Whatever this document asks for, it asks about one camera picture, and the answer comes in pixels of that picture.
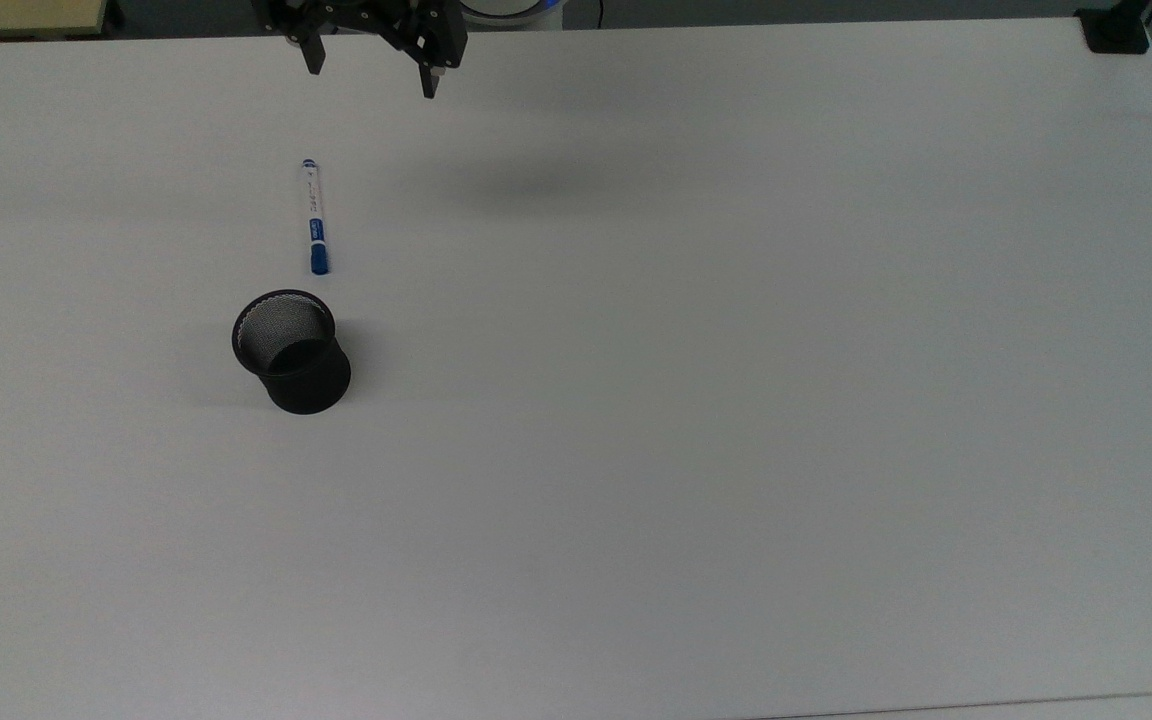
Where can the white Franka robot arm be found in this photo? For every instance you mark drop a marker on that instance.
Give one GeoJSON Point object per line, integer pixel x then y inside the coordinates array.
{"type": "Point", "coordinates": [511, 12]}

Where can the white marker with blue cap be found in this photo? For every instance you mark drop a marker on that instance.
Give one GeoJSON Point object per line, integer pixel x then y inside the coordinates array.
{"type": "Point", "coordinates": [315, 215]}

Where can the black mesh pen cup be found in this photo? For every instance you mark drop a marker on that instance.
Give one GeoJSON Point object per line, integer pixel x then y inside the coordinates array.
{"type": "Point", "coordinates": [294, 355]}

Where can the yellowish wooden side table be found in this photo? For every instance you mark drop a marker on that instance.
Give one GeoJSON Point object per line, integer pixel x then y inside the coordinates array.
{"type": "Point", "coordinates": [16, 15]}

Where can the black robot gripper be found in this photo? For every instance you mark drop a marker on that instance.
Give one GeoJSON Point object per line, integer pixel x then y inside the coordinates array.
{"type": "Point", "coordinates": [406, 25]}

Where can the black camera stand with clamp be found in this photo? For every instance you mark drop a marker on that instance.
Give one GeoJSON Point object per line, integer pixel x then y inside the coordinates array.
{"type": "Point", "coordinates": [1116, 28]}

